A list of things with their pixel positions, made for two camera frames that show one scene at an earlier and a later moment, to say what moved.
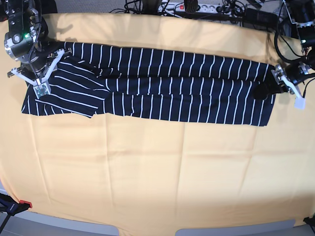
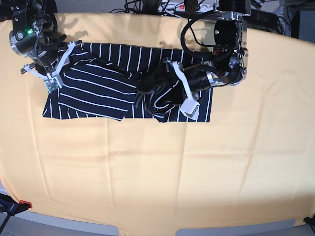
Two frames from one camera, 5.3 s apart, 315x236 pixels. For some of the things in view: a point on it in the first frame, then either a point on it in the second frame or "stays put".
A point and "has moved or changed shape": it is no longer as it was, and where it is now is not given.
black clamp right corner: (310, 221) stays put
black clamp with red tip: (10, 206) stays put
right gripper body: (295, 71) to (199, 79)
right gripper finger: (280, 78) to (180, 73)
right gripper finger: (262, 90) to (164, 76)
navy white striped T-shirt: (92, 79) has moved or changed shape
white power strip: (179, 8) stays put
